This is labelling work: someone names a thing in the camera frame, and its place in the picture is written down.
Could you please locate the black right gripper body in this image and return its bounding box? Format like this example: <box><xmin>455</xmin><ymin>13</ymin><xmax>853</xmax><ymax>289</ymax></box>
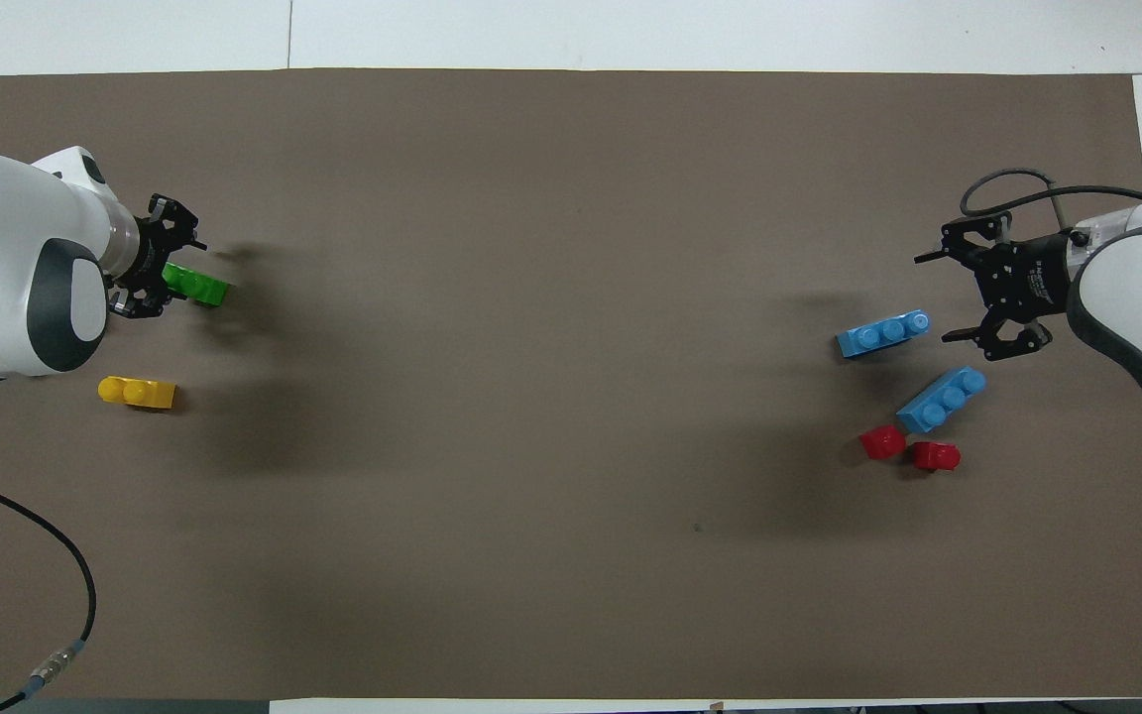
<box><xmin>971</xmin><ymin>232</ymin><xmax>1074</xmax><ymax>321</ymax></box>

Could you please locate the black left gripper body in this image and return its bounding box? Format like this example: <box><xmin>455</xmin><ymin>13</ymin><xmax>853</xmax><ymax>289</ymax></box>
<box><xmin>120</xmin><ymin>217</ymin><xmax>171</xmax><ymax>299</ymax></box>

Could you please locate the green two-stud toy block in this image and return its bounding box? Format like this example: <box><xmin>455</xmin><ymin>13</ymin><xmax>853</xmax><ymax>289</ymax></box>
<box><xmin>162</xmin><ymin>261</ymin><xmax>234</xmax><ymax>308</ymax></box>

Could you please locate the blue three-stud toy block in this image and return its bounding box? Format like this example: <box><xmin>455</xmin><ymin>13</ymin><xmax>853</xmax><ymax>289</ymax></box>
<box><xmin>895</xmin><ymin>365</ymin><xmax>988</xmax><ymax>434</ymax></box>
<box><xmin>836</xmin><ymin>309</ymin><xmax>931</xmax><ymax>361</ymax></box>

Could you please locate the yellow two-stud toy block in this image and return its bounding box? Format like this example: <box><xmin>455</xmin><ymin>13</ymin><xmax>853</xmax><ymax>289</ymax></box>
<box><xmin>97</xmin><ymin>375</ymin><xmax>177</xmax><ymax>412</ymax></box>

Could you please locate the red one-stud toy block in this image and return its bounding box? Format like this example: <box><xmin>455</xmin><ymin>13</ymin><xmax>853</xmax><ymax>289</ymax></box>
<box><xmin>908</xmin><ymin>441</ymin><xmax>962</xmax><ymax>473</ymax></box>
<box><xmin>858</xmin><ymin>424</ymin><xmax>908</xmax><ymax>462</ymax></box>

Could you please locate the brown paper table mat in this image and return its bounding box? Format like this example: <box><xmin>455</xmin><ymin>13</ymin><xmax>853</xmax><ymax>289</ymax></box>
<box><xmin>0</xmin><ymin>67</ymin><xmax>1142</xmax><ymax>701</ymax></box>

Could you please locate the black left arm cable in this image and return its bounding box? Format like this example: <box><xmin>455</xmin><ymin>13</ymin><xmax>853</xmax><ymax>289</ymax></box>
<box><xmin>0</xmin><ymin>470</ymin><xmax>99</xmax><ymax>714</ymax></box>

